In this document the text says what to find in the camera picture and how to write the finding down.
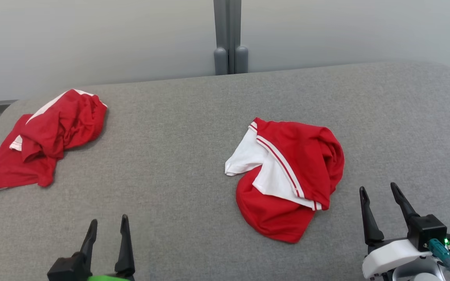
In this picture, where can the grey partition post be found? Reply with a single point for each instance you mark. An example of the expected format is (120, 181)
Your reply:
(227, 31)

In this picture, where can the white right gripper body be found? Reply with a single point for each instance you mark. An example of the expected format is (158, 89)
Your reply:
(393, 255)

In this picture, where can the crumpled red shirt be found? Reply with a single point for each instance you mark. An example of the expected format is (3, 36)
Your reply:
(53, 132)

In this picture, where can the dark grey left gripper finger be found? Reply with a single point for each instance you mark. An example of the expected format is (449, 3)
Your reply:
(125, 253)
(89, 246)

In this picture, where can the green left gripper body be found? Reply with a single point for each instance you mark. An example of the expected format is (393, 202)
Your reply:
(108, 278)

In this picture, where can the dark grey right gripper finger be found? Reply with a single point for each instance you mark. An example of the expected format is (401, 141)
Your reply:
(404, 205)
(370, 222)

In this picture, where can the red and white basketball shorts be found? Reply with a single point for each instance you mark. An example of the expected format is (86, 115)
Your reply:
(307, 156)

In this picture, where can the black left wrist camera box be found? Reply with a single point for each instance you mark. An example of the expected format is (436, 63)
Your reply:
(66, 271)

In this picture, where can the grey fabric sofa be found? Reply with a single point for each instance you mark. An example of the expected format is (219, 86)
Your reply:
(178, 156)

